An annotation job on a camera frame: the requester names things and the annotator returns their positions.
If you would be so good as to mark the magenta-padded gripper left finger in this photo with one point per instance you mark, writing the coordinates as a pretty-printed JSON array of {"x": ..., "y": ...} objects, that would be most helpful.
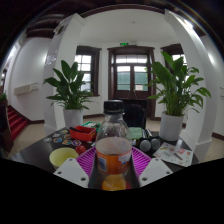
[{"x": 70, "y": 171}]

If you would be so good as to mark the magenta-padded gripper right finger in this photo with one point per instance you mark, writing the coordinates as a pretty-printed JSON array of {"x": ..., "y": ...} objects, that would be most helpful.
[{"x": 156, "y": 171}]

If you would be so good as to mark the clear orange drink bottle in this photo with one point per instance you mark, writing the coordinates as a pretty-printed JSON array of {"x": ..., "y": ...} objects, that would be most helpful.
[{"x": 113, "y": 160}]

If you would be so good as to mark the pale yellow cup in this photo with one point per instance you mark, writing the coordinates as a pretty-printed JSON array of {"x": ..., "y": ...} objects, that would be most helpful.
[{"x": 61, "y": 156}]

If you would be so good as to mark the white printed leaflet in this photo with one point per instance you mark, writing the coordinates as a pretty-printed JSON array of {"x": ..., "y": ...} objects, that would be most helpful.
[{"x": 173, "y": 154}]

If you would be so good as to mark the small red ball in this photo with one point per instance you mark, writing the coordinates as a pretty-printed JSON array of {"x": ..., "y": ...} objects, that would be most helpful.
[{"x": 80, "y": 149}]

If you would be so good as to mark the grey ball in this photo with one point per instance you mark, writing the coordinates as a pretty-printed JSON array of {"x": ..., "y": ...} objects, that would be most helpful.
[
  {"x": 155, "y": 143},
  {"x": 145, "y": 145}
]

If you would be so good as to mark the round printed sticker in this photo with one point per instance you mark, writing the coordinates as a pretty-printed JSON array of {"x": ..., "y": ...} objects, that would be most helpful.
[
  {"x": 57, "y": 140},
  {"x": 66, "y": 142},
  {"x": 47, "y": 139},
  {"x": 56, "y": 135}
]

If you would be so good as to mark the red plastic tray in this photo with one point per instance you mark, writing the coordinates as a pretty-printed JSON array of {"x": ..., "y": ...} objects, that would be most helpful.
[{"x": 81, "y": 135}]

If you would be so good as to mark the folded green cloth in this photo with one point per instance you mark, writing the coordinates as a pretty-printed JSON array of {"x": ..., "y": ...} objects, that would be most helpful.
[{"x": 135, "y": 133}]

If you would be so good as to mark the green and white pack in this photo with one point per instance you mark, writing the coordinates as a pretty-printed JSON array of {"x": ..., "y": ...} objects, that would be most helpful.
[{"x": 91, "y": 125}]

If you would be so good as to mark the black chair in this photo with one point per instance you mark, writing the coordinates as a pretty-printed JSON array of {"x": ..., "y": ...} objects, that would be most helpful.
[{"x": 136, "y": 116}]

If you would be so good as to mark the red carpeted staircase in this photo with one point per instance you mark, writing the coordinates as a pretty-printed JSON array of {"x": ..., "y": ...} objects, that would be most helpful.
[{"x": 16, "y": 123}]

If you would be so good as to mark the dark wooden glazed double door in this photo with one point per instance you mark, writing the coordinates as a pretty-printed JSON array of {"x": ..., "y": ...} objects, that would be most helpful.
[{"x": 131, "y": 95}]

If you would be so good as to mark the green plant in white pot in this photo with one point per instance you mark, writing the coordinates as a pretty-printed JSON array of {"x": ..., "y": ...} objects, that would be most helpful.
[
  {"x": 70, "y": 90},
  {"x": 176, "y": 90}
]

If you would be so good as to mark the dark wood framed window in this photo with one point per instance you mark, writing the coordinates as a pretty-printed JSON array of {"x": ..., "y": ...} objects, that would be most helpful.
[
  {"x": 85, "y": 63},
  {"x": 176, "y": 51}
]

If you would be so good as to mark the green exit sign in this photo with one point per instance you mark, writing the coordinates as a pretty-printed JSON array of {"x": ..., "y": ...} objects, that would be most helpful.
[{"x": 124, "y": 43}]

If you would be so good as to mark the dark wooden newel post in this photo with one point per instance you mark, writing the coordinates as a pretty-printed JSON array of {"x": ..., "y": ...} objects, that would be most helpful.
[{"x": 5, "y": 133}]

